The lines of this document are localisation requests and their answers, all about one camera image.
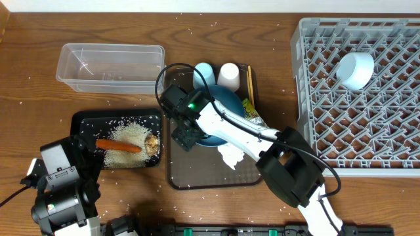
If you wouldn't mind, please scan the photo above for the orange carrot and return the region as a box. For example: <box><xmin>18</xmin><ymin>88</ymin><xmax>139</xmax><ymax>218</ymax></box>
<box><xmin>95</xmin><ymin>139</ymin><xmax>142</xmax><ymax>153</ymax></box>

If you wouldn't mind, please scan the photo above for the dark blue plate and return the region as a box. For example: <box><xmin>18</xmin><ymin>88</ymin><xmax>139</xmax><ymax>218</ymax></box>
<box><xmin>197</xmin><ymin>85</ymin><xmax>245</xmax><ymax>147</ymax></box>

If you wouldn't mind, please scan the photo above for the light blue rice bowl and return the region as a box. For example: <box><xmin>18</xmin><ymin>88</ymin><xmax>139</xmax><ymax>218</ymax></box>
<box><xmin>336</xmin><ymin>52</ymin><xmax>375</xmax><ymax>90</ymax></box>

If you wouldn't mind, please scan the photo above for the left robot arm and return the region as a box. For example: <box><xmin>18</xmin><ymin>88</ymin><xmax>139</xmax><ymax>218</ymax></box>
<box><xmin>20</xmin><ymin>135</ymin><xmax>103</xmax><ymax>235</ymax></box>

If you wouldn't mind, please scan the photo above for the wooden chopstick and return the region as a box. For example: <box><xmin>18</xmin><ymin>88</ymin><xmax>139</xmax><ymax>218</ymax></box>
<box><xmin>246</xmin><ymin>71</ymin><xmax>252</xmax><ymax>101</ymax></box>
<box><xmin>247</xmin><ymin>65</ymin><xmax>255</xmax><ymax>106</ymax></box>

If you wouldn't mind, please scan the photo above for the white napkin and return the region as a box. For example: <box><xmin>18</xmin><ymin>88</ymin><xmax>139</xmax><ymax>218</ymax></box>
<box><xmin>217</xmin><ymin>142</ymin><xmax>244</xmax><ymax>170</ymax></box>

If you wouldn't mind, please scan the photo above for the grey dishwasher rack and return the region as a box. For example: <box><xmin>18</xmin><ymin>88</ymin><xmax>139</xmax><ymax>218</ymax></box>
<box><xmin>290</xmin><ymin>18</ymin><xmax>419</xmax><ymax>178</ymax></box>

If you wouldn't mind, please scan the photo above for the white rice pile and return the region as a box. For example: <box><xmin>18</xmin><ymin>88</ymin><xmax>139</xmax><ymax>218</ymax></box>
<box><xmin>100</xmin><ymin>123</ymin><xmax>160</xmax><ymax>169</ymax></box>

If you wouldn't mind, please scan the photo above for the brown food scrap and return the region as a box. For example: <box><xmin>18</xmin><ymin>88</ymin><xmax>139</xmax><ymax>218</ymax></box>
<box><xmin>144</xmin><ymin>134</ymin><xmax>159</xmax><ymax>156</ymax></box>

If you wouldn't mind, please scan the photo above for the black waste tray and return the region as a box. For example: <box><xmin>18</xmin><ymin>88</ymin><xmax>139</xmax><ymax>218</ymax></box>
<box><xmin>70</xmin><ymin>108</ymin><xmax>162</xmax><ymax>169</ymax></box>

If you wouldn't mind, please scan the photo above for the clear plastic bin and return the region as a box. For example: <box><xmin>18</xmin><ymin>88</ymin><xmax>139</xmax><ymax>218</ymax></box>
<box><xmin>56</xmin><ymin>43</ymin><xmax>165</xmax><ymax>94</ymax></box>

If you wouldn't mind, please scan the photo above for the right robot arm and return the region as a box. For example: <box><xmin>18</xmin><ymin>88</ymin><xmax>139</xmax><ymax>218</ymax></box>
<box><xmin>156</xmin><ymin>85</ymin><xmax>344</xmax><ymax>235</ymax></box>

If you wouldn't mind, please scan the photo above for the green foil snack wrapper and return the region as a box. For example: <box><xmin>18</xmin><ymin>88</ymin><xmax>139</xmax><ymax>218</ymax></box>
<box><xmin>242</xmin><ymin>98</ymin><xmax>268</xmax><ymax>128</ymax></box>

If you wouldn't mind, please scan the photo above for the light blue cup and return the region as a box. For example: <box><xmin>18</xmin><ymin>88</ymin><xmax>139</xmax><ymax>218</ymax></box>
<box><xmin>193</xmin><ymin>62</ymin><xmax>216</xmax><ymax>89</ymax></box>

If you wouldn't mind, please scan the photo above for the brown serving tray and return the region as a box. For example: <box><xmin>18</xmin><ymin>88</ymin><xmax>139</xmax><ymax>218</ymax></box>
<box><xmin>164</xmin><ymin>64</ymin><xmax>262</xmax><ymax>190</ymax></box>

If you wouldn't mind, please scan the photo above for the pale pink cup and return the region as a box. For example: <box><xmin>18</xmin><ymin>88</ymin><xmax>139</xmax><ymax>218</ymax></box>
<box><xmin>217</xmin><ymin>63</ymin><xmax>240</xmax><ymax>92</ymax></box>

